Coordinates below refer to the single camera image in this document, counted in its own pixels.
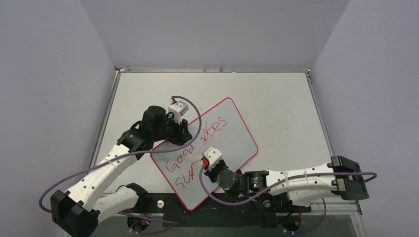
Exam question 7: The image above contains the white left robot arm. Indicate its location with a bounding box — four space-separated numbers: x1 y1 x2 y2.
50 101 193 237

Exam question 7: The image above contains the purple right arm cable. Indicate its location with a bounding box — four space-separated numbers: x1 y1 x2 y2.
199 161 377 207

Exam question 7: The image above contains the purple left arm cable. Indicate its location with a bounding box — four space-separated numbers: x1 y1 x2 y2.
39 95 202 214

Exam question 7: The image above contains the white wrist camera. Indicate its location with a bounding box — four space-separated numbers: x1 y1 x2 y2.
168 101 189 124
201 146 222 171

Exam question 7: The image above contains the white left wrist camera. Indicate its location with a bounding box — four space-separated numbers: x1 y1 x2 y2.
168 101 189 124

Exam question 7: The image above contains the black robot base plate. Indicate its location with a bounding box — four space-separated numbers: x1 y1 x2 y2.
122 193 311 228

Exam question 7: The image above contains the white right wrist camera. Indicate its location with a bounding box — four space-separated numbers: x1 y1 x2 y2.
201 146 222 171

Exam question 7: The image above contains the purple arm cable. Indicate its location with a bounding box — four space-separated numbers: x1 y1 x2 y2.
199 161 377 207
39 95 202 214

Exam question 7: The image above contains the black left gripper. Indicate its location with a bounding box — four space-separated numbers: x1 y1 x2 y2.
152 113 191 146

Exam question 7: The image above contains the pink-framed whiteboard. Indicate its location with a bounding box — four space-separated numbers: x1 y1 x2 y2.
151 97 258 211

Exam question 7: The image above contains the aluminium table edge frame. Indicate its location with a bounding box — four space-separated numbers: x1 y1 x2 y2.
62 68 367 237

